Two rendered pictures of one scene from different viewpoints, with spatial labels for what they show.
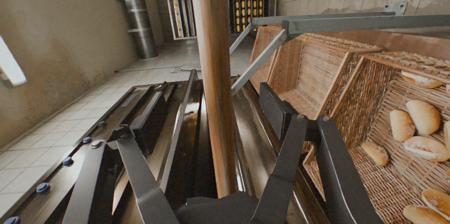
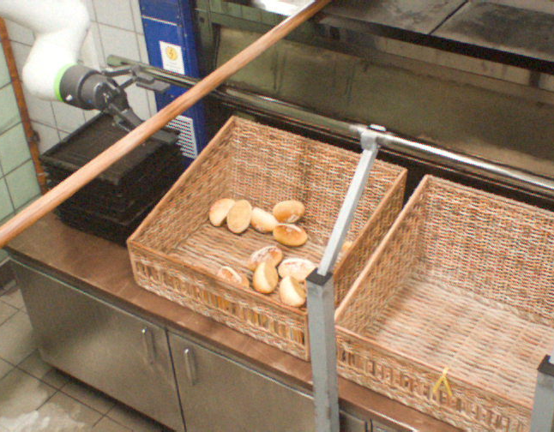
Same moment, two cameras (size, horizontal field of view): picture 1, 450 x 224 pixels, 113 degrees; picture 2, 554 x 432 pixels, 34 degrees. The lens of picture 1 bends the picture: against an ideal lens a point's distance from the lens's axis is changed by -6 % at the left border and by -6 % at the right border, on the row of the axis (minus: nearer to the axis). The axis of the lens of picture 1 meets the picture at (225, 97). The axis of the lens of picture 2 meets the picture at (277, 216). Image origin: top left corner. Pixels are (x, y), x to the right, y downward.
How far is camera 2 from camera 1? 197 cm
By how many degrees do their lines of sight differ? 96
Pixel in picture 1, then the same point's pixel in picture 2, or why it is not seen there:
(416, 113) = (286, 286)
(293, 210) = (349, 109)
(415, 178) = (319, 249)
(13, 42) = not seen: outside the picture
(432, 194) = (293, 237)
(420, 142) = (294, 269)
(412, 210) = (292, 208)
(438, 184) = (298, 251)
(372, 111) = not seen: hidden behind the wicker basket
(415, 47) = (294, 363)
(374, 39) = (347, 387)
